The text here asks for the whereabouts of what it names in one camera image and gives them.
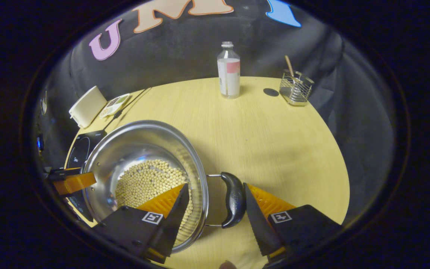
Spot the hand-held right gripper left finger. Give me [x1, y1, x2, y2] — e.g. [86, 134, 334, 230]
[95, 183, 190, 264]

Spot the pile of yellow soybeans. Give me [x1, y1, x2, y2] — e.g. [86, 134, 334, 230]
[115, 160, 194, 245]

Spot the white toaster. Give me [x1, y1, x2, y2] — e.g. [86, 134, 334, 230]
[69, 86, 107, 129]

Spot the black induction cooktop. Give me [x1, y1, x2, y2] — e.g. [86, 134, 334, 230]
[65, 130, 107, 223]

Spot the clear bottle with pink label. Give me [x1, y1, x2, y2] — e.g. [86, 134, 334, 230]
[217, 41, 241, 99]

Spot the wooden stick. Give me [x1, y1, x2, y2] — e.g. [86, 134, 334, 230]
[284, 55, 295, 77]

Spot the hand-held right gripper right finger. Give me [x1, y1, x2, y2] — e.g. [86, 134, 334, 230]
[243, 182, 342, 262]

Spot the metal wire holder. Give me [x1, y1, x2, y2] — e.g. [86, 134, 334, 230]
[279, 69, 315, 106]

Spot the black power cable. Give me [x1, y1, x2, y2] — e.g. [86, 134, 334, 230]
[103, 88, 152, 131]

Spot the white divided bean tray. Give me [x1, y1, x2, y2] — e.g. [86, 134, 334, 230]
[100, 93, 130, 119]

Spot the stainless steel pot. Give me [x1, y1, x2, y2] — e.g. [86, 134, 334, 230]
[82, 120, 246, 254]

